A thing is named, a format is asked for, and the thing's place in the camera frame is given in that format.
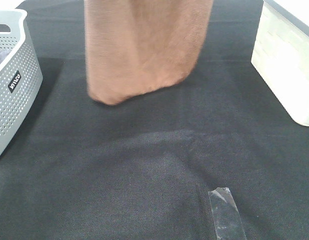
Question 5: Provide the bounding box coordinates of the brown towel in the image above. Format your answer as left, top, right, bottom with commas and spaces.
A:
84, 0, 213, 106

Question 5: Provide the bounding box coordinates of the black table cloth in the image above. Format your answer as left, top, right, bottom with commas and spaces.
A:
0, 0, 309, 240

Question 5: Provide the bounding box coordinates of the clear tape strip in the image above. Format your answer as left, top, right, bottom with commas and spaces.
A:
208, 187, 247, 240

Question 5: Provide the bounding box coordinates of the white perforated laundry basket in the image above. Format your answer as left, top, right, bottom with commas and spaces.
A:
0, 9, 43, 156

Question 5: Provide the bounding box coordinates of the white plastic storage bin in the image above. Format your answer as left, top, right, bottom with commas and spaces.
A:
251, 0, 309, 127

